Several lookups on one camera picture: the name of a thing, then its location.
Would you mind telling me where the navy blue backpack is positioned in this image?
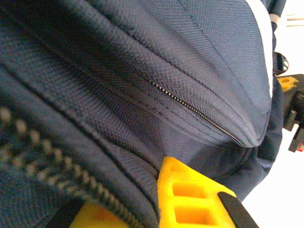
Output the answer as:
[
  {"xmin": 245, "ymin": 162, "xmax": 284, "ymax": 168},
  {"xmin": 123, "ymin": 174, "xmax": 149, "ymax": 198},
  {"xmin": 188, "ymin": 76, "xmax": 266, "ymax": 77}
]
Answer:
[{"xmin": 0, "ymin": 0, "xmax": 289, "ymax": 228}]

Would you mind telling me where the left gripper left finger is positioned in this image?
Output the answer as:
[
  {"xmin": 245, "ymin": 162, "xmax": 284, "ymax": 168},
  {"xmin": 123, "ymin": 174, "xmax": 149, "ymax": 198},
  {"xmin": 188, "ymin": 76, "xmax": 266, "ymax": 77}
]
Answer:
[{"xmin": 73, "ymin": 201, "xmax": 130, "ymax": 228}]

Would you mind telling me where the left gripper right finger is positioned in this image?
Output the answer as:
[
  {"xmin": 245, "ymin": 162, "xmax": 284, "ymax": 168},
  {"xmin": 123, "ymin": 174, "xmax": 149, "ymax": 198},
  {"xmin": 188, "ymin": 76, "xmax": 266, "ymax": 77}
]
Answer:
[{"xmin": 157, "ymin": 155, "xmax": 260, "ymax": 228}]

